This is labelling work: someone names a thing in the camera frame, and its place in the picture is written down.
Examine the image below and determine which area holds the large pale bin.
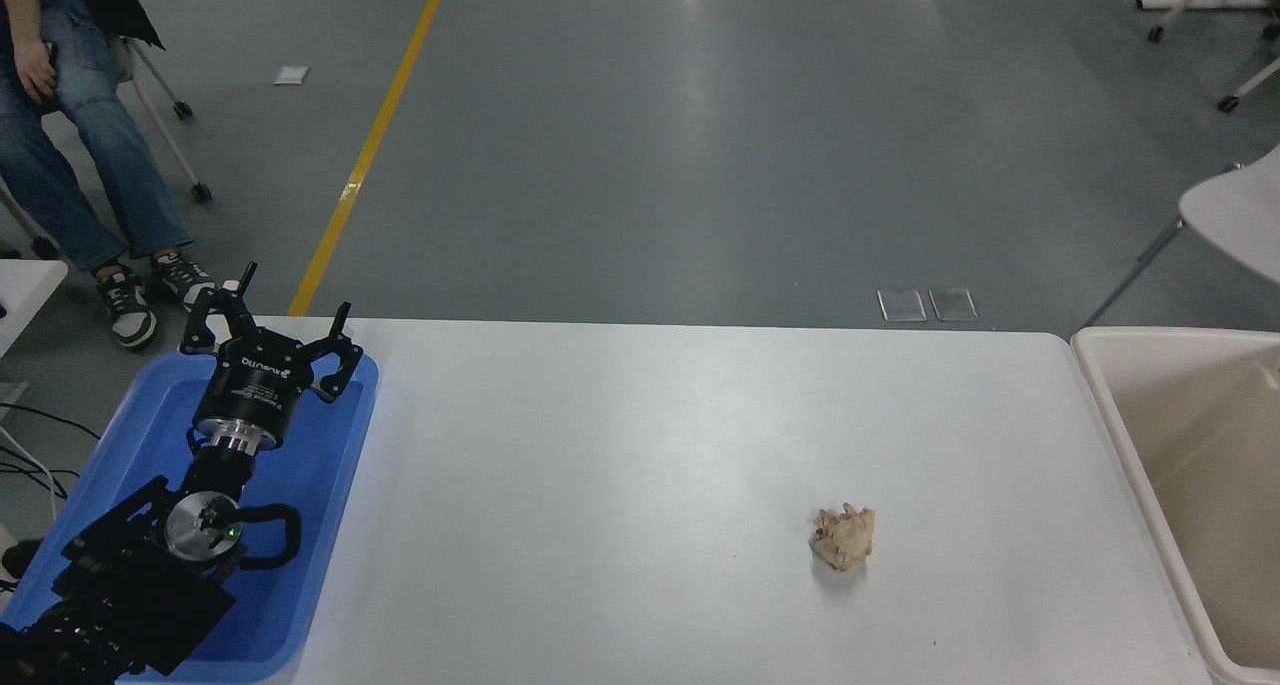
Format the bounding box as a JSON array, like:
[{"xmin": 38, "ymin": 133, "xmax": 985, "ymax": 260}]
[{"xmin": 1070, "ymin": 326, "xmax": 1280, "ymax": 685}]

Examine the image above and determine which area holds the small black floor object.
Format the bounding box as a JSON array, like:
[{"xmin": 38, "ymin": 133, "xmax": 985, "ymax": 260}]
[{"xmin": 0, "ymin": 537, "xmax": 47, "ymax": 582}]

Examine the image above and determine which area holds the blue plastic tray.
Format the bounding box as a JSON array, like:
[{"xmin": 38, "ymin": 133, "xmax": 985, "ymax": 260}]
[{"xmin": 0, "ymin": 350, "xmax": 381, "ymax": 684}]

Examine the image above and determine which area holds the crumpled tan paper ball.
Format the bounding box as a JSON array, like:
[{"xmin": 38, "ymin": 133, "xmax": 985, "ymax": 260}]
[{"xmin": 811, "ymin": 504, "xmax": 878, "ymax": 573}]

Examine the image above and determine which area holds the small white side table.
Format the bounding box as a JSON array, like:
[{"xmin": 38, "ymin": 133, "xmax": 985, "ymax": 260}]
[{"xmin": 0, "ymin": 258, "xmax": 69, "ymax": 358}]

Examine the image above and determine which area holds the white floor cable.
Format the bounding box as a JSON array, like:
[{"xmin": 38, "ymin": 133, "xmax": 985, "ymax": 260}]
[{"xmin": 0, "ymin": 423, "xmax": 61, "ymax": 522}]

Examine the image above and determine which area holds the grey wheeled chair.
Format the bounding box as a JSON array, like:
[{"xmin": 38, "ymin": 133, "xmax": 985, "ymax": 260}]
[{"xmin": 0, "ymin": 33, "xmax": 213, "ymax": 259}]

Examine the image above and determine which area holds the white seat chair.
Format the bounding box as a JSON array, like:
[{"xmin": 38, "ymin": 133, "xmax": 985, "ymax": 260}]
[{"xmin": 1085, "ymin": 143, "xmax": 1280, "ymax": 331}]

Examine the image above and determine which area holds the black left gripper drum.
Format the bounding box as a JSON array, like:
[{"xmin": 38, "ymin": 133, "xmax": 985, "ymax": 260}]
[{"xmin": 192, "ymin": 331, "xmax": 313, "ymax": 438}]

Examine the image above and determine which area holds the seated person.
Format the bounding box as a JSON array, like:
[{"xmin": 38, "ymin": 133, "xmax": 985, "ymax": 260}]
[{"xmin": 0, "ymin": 0, "xmax": 217, "ymax": 352}]

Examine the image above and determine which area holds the metal floor plate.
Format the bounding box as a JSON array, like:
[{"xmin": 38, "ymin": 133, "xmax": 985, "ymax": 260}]
[
  {"xmin": 877, "ymin": 288, "xmax": 929, "ymax": 323},
  {"xmin": 928, "ymin": 287, "xmax": 979, "ymax": 322}
]

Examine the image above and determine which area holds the white wheeled chair base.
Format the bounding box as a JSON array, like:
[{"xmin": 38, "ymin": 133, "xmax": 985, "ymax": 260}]
[{"xmin": 1136, "ymin": 0, "xmax": 1280, "ymax": 114}]

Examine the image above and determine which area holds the black floor cable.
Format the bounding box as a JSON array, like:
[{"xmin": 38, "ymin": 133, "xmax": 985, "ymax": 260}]
[{"xmin": 0, "ymin": 400, "xmax": 103, "ymax": 502}]

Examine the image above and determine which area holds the seated person's hand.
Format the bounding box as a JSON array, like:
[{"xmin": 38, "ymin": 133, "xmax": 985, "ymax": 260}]
[{"xmin": 15, "ymin": 39, "xmax": 60, "ymax": 105}]

